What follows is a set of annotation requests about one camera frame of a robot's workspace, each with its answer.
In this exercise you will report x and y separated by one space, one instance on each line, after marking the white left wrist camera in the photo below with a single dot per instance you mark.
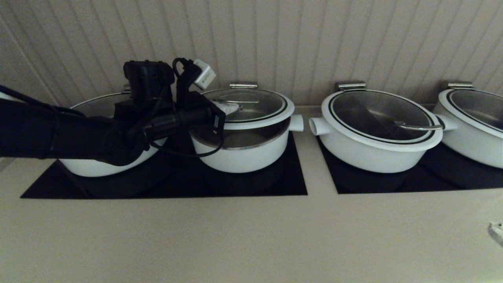
205 74

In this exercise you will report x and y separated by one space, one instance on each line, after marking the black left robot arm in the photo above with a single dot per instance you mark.
59 133

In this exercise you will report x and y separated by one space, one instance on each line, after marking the white round pot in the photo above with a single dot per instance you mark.
243 159
365 161
475 147
90 168

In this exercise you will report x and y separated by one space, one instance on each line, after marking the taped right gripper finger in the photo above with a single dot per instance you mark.
497 232

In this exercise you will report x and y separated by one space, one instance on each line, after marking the black glass cooktop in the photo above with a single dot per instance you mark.
235 184
440 177

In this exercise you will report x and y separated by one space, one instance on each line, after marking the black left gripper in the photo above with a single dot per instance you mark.
202 116

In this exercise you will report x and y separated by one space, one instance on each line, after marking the glass lid with white rim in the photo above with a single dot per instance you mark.
259 122
483 106

